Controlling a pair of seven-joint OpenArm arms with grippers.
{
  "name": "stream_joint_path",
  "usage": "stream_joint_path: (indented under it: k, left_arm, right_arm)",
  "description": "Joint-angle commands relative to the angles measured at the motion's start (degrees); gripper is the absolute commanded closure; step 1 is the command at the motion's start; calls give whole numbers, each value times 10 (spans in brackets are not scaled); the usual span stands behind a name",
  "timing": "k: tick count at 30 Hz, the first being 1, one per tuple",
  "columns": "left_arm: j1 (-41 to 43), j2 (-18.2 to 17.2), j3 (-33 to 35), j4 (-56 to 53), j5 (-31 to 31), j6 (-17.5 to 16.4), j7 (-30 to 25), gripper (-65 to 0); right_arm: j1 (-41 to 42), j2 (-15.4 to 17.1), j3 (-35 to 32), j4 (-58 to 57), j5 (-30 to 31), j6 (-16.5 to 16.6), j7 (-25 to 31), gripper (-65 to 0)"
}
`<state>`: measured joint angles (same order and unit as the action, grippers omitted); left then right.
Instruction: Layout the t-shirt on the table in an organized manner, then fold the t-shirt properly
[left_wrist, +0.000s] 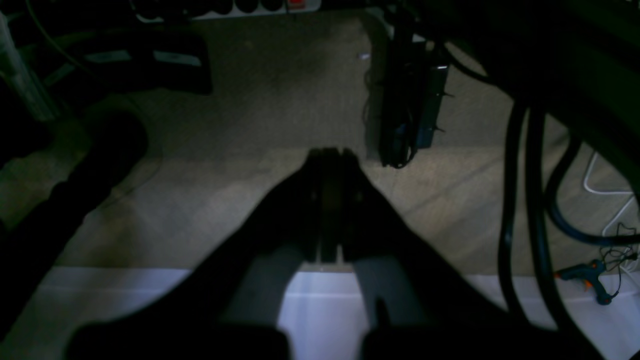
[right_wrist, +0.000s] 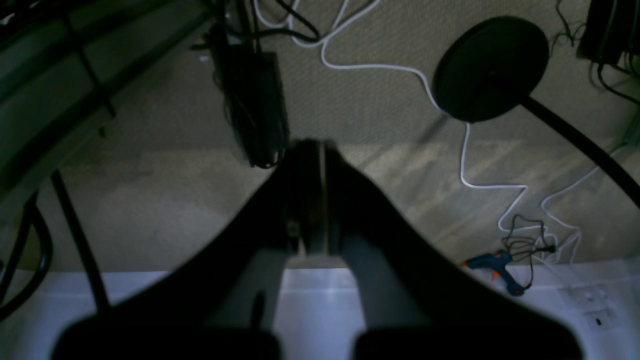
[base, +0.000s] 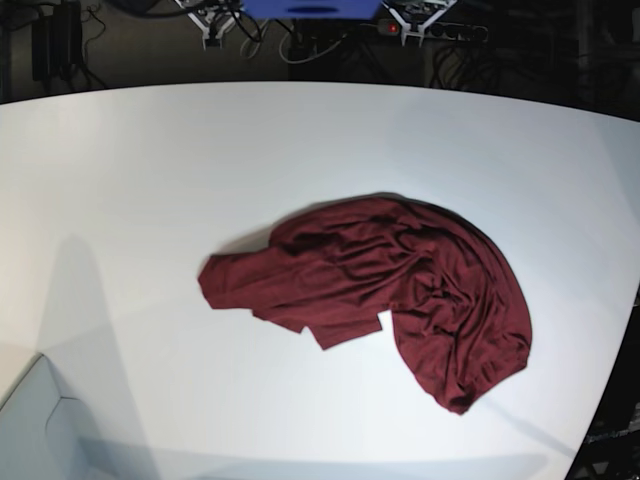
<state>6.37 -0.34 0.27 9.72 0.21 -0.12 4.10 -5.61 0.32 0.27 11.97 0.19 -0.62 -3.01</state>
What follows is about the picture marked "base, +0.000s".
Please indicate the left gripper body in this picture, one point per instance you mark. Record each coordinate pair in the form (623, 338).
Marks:
(414, 17)

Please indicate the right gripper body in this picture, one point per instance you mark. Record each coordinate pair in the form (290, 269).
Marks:
(215, 19)

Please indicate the dark red t-shirt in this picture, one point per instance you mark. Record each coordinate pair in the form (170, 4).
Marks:
(460, 321)

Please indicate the black power strip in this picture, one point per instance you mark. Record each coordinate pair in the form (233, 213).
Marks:
(448, 31)

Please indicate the blue box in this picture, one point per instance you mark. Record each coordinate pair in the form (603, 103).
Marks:
(312, 9)

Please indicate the black box on floor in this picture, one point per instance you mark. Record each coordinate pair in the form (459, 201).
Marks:
(56, 43)

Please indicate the white bin corner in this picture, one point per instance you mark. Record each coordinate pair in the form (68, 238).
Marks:
(38, 440)

